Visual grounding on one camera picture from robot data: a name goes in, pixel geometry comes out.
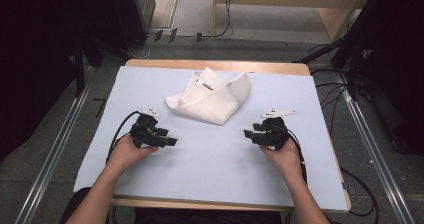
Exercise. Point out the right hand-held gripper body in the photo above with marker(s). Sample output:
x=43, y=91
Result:
x=276, y=132

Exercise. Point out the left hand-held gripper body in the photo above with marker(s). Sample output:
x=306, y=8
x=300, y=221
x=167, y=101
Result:
x=144, y=127

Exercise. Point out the white mesh laundry bag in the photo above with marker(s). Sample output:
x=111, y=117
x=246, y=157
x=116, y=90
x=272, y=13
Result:
x=216, y=104

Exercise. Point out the person's right hand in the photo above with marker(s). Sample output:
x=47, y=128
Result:
x=283, y=160

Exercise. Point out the person's left hand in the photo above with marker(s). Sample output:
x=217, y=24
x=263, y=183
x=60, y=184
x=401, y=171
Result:
x=128, y=155

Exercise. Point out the light blue table mat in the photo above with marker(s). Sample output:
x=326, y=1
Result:
x=200, y=174

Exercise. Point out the wooden table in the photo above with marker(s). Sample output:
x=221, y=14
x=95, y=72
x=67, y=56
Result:
x=216, y=65

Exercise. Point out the black metal stand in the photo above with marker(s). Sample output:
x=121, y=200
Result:
x=79, y=70
x=350, y=60

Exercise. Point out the black power plugs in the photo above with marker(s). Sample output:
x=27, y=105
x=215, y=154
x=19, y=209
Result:
x=166, y=35

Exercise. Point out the dark cabinet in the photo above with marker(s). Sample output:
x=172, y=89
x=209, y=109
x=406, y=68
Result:
x=145, y=7

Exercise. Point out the black curtain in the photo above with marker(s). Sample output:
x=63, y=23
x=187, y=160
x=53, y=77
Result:
x=396, y=67
x=33, y=67

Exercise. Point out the light wooden shelf unit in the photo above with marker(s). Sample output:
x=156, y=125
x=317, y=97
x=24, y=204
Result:
x=333, y=17

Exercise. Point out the metal floor rail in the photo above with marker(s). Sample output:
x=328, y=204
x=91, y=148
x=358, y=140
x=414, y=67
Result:
x=373, y=150
x=50, y=164

